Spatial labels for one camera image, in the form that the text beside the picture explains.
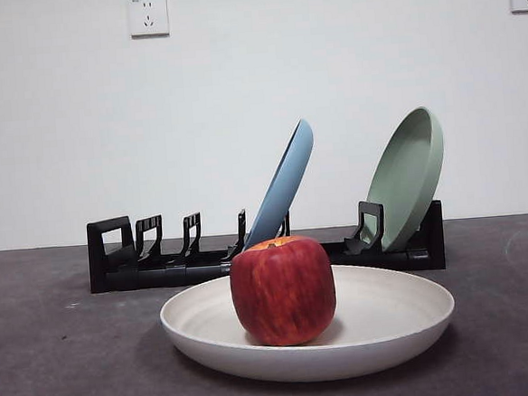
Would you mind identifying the red apple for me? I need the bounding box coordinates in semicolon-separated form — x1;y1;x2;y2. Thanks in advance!
226;232;340;351

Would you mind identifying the cream yellow plate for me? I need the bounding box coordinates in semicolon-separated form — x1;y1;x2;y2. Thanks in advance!
156;257;461;393

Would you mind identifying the blue plate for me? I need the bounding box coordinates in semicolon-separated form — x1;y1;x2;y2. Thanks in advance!
234;118;322;251

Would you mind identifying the pale green plate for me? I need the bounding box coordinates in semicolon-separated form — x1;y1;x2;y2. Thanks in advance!
360;105;452;254

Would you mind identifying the black plate rack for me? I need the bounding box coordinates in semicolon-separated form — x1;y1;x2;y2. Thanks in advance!
85;193;448;296

